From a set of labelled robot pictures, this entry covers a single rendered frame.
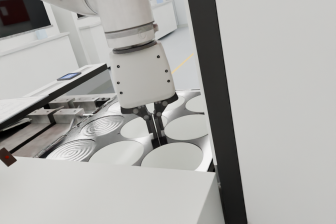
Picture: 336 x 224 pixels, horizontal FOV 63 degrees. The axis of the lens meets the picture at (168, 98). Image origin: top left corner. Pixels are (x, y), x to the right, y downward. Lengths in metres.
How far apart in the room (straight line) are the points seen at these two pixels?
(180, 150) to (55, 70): 3.99
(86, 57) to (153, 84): 4.77
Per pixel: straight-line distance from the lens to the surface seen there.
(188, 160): 0.43
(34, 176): 0.40
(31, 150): 0.71
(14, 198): 0.38
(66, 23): 5.27
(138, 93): 0.47
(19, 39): 4.37
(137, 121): 0.60
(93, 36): 5.10
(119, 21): 0.43
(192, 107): 0.60
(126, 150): 0.50
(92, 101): 0.80
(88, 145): 0.57
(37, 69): 4.18
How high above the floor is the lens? 1.14
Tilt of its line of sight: 21 degrees down
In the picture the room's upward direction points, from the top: 13 degrees counter-clockwise
